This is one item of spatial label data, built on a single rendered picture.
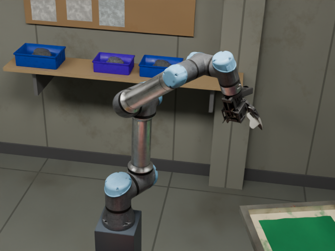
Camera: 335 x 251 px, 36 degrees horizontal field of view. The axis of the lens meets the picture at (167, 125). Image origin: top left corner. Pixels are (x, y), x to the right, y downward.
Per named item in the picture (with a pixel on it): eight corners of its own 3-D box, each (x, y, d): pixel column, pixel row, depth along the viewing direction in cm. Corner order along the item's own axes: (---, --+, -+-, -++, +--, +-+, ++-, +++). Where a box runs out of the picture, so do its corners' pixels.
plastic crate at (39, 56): (67, 59, 423) (66, 46, 418) (57, 70, 403) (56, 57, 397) (26, 55, 427) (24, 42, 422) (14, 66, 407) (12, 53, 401)
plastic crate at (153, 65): (183, 69, 411) (183, 57, 406) (179, 80, 393) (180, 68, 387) (143, 66, 415) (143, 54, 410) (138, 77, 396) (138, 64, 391)
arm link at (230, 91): (225, 72, 190) (245, 75, 185) (227, 82, 193) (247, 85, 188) (215, 86, 186) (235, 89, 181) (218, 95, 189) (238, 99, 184)
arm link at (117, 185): (99, 203, 234) (97, 178, 227) (120, 190, 243) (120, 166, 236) (117, 215, 227) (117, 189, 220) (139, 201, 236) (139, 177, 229)
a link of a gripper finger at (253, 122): (256, 138, 196) (240, 121, 194) (263, 127, 199) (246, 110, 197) (261, 136, 193) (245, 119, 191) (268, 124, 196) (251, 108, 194)
